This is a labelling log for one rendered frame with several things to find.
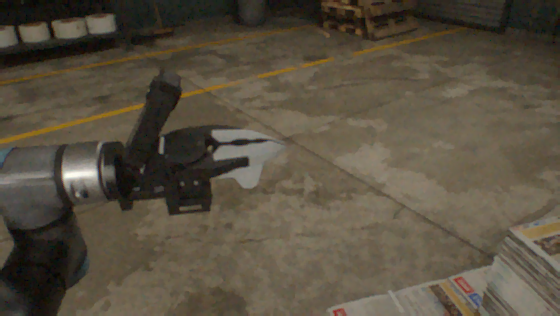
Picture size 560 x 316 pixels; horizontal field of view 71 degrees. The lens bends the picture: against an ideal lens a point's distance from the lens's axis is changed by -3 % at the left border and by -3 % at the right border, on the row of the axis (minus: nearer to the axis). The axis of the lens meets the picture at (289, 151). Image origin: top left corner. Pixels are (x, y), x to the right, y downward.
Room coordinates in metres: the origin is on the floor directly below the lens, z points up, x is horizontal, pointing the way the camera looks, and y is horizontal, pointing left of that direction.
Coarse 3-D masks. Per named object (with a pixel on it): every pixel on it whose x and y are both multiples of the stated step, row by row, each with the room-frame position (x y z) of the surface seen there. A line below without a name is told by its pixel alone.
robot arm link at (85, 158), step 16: (80, 144) 0.41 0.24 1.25; (96, 144) 0.41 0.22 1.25; (64, 160) 0.38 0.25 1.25; (80, 160) 0.38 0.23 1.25; (96, 160) 0.39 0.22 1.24; (64, 176) 0.37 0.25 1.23; (80, 176) 0.37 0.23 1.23; (96, 176) 0.38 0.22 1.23; (80, 192) 0.37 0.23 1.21; (96, 192) 0.37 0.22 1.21
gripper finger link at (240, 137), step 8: (216, 136) 0.45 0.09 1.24; (224, 136) 0.45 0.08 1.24; (232, 136) 0.45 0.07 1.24; (240, 136) 0.45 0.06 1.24; (248, 136) 0.45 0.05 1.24; (256, 136) 0.45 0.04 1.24; (264, 136) 0.45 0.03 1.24; (216, 144) 0.44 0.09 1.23; (224, 144) 0.44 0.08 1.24; (232, 144) 0.44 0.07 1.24; (240, 144) 0.44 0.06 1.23; (248, 144) 0.44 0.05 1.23
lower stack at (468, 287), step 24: (408, 288) 0.79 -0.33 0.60; (432, 288) 0.79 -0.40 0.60; (456, 288) 0.79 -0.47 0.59; (480, 288) 0.78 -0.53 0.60; (336, 312) 0.71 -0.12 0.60; (360, 312) 0.71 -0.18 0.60; (384, 312) 0.71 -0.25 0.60; (408, 312) 0.71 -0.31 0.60; (432, 312) 0.71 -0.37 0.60; (456, 312) 0.70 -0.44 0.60
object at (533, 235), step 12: (516, 228) 0.48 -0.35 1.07; (528, 228) 0.48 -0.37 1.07; (540, 228) 0.48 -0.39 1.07; (552, 228) 0.48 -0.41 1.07; (528, 240) 0.45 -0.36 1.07; (540, 240) 0.45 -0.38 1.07; (552, 240) 0.45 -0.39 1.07; (540, 252) 0.43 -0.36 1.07; (552, 252) 0.43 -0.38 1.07; (552, 264) 0.40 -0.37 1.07
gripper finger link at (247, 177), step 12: (252, 144) 0.43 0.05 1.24; (264, 144) 0.43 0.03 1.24; (276, 144) 0.44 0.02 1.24; (216, 156) 0.41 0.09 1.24; (228, 156) 0.41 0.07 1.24; (252, 156) 0.41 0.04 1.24; (264, 156) 0.42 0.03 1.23; (240, 168) 0.42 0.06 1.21; (252, 168) 0.42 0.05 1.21; (240, 180) 0.42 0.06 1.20; (252, 180) 0.42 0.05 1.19
